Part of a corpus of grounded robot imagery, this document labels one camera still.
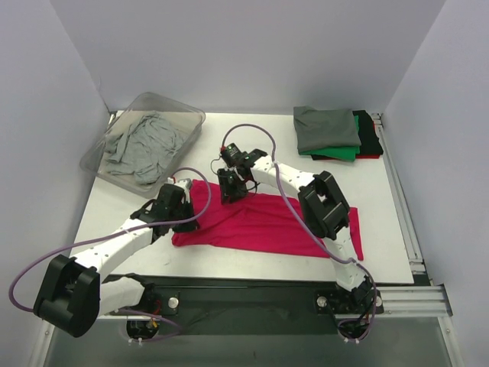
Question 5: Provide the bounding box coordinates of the pink t-shirt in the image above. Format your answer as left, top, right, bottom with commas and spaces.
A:
170, 179, 364, 261

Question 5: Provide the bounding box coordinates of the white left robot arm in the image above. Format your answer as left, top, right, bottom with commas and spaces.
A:
33, 179, 199, 337

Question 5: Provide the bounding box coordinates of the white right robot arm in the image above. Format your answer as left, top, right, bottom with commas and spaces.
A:
217, 144, 378, 312

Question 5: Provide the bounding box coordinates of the crumpled light grey t-shirt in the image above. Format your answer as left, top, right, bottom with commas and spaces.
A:
104, 111, 189, 185

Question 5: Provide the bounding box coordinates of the clear plastic bin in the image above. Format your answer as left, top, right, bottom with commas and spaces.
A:
80, 93, 206, 198

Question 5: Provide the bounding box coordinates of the folded dark grey t-shirt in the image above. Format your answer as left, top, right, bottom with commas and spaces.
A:
293, 106, 361, 154

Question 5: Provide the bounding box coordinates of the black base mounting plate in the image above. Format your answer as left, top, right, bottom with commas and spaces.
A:
127, 304, 380, 339

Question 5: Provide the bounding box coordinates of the folded green t-shirt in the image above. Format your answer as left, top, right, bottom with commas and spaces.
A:
299, 110, 361, 162

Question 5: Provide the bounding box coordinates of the folded black t-shirt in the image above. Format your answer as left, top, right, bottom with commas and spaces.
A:
311, 110, 384, 162

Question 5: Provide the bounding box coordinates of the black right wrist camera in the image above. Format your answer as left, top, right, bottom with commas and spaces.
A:
220, 143, 243, 167

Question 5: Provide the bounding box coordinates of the aluminium front frame rail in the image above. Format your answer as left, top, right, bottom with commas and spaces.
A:
42, 284, 454, 320

